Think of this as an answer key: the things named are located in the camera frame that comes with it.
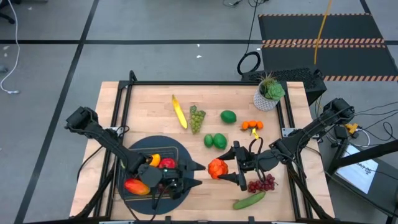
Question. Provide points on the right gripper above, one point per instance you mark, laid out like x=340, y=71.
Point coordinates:
x=240, y=165

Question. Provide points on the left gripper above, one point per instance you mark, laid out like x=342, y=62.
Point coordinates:
x=178, y=193

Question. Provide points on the crinkled orange bell pepper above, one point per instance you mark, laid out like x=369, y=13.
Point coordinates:
x=217, y=168

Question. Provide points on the bright red apple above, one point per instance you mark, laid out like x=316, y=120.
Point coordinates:
x=168, y=162

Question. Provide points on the large dark green lime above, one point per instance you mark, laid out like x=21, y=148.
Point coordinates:
x=220, y=141

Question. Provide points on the small green lime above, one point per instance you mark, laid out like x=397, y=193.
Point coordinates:
x=208, y=141

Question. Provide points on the yellow mango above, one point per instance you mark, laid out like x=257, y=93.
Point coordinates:
x=155, y=160

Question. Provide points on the round green lime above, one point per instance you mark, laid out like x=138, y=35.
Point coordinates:
x=228, y=117

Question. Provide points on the red orange mango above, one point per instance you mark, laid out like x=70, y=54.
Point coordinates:
x=136, y=186

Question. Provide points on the yellow banana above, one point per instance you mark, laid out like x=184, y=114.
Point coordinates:
x=179, y=113

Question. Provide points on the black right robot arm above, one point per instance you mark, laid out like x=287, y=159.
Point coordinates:
x=311, y=128

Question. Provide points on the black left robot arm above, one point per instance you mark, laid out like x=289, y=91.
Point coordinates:
x=109, y=141

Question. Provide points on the round dark blue mat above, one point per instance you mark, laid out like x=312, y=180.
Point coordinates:
x=186, y=146

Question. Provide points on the red grape bunch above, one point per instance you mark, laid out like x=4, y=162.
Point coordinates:
x=262, y=185

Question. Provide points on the green cucumber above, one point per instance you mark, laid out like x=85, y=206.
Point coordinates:
x=248, y=200

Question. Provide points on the orange kumquat sprig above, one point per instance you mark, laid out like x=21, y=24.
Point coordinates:
x=252, y=124

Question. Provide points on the green grape bunch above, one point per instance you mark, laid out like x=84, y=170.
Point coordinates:
x=196, y=121

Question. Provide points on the succulent in white pot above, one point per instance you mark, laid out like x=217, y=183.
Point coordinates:
x=264, y=102

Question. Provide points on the black perforated computer case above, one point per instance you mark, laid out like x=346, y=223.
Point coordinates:
x=298, y=76

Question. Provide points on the black power adapter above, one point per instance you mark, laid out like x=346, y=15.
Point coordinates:
x=341, y=132

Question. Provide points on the yellow plug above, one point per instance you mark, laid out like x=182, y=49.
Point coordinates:
x=353, y=127

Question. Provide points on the black equipment stand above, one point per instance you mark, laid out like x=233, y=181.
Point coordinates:
x=373, y=152

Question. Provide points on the black striped floor ramp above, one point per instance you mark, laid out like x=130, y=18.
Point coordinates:
x=326, y=59

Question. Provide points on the black chair base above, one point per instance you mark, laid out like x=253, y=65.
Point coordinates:
x=7, y=18

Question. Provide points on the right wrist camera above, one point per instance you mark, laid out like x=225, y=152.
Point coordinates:
x=249, y=161

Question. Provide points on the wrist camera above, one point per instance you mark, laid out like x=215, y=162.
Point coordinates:
x=171, y=178
x=249, y=161

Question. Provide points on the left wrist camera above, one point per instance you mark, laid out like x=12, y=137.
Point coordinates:
x=171, y=178

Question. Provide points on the black metal table frame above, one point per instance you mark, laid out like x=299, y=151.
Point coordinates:
x=171, y=83

